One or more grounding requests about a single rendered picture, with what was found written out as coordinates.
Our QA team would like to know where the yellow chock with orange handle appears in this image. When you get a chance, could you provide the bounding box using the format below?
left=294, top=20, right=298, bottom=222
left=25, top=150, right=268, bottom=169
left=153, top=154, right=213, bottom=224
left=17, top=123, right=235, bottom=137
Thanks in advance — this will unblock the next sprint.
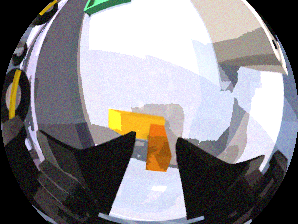
left=109, top=108, right=172, bottom=172

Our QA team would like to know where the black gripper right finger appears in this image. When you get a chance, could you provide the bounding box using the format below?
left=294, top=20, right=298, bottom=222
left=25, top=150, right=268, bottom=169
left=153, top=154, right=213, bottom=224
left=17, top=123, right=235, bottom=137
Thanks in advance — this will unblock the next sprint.
left=176, top=137, right=265, bottom=220

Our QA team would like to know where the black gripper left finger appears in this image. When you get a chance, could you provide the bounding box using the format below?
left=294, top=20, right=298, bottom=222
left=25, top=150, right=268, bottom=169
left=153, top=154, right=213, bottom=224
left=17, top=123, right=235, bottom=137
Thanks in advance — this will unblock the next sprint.
left=36, top=131, right=137, bottom=216

